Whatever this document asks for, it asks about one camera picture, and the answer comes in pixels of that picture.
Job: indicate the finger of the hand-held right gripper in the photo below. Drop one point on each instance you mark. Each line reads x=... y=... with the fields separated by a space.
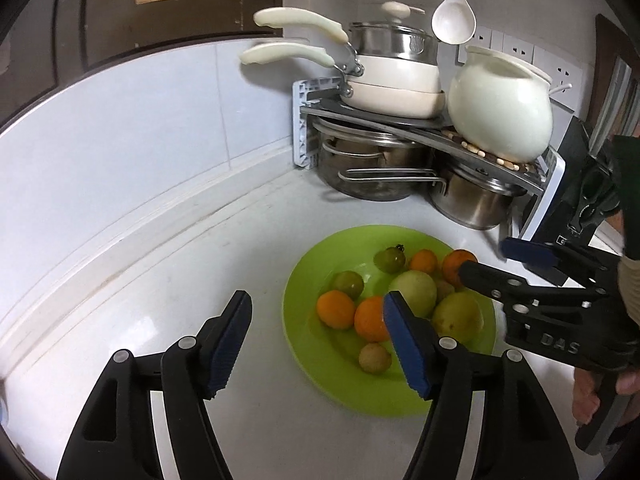
x=525 y=251
x=485 y=277

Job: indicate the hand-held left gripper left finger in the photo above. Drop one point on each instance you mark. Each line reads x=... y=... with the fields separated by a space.
x=230 y=345

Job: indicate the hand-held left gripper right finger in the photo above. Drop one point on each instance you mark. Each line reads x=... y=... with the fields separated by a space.
x=407 y=345

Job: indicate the orange mandarin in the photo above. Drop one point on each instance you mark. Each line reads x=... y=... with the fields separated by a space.
x=336 y=308
x=370 y=322
x=423 y=262
x=456 y=267

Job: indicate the large pale green fruit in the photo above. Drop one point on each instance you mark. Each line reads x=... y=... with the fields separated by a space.
x=414 y=291

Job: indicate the green plastic plate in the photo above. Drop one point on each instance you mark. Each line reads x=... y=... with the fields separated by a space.
x=340 y=375

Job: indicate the green tomato with stem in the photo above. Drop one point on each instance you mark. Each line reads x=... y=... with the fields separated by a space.
x=391 y=260

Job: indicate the person's right forearm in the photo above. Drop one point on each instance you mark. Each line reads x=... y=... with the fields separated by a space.
x=631 y=280

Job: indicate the person's right hand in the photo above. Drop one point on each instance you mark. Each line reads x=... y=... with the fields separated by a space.
x=585 y=395

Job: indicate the small brown round fruit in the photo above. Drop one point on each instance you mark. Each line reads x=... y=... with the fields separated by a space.
x=375 y=357

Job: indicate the large yellow-green fruit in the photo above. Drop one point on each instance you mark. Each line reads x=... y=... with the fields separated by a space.
x=457 y=317

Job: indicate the small steel pot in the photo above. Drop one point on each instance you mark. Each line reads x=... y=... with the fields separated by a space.
x=470 y=205

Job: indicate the black knife block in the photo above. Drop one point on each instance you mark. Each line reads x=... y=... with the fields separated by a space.
x=570 y=160

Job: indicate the wooden bead trivet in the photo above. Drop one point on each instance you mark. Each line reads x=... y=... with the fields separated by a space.
x=475 y=150

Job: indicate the white ceramic pot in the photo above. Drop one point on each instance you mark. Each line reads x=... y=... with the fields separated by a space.
x=500 y=115

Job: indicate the large steel pot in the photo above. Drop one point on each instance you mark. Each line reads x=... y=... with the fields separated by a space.
x=370 y=185

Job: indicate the grey corner pot rack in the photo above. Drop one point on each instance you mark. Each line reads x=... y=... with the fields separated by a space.
x=380 y=122

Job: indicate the cream frying pan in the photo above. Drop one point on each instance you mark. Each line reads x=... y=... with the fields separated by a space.
x=395 y=102

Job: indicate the cream saucepan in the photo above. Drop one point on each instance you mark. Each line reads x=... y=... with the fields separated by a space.
x=395 y=72

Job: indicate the brown wooden board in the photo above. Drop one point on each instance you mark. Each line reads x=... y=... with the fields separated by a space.
x=607 y=35

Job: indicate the white plastic ladle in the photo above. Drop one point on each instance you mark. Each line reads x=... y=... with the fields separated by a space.
x=452 y=22

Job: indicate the steel pot with lid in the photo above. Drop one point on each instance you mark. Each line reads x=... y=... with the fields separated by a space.
x=385 y=42

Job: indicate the white wall socket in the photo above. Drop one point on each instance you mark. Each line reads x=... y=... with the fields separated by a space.
x=482 y=40
x=517 y=47
x=562 y=67

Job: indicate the brown wooden window frame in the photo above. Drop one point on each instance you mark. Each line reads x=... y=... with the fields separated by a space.
x=60 y=35

